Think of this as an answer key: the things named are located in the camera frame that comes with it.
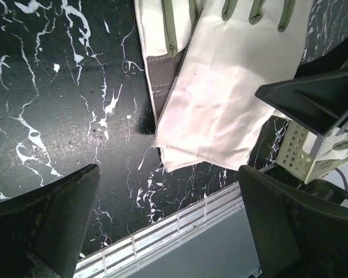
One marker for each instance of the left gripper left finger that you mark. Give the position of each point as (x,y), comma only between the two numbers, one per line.
(42,231)

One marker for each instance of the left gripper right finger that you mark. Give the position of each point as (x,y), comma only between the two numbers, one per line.
(296,234)

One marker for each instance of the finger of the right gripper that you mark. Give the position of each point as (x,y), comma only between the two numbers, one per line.
(317,97)

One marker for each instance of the green storage basket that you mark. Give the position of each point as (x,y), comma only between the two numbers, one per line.
(309,157)

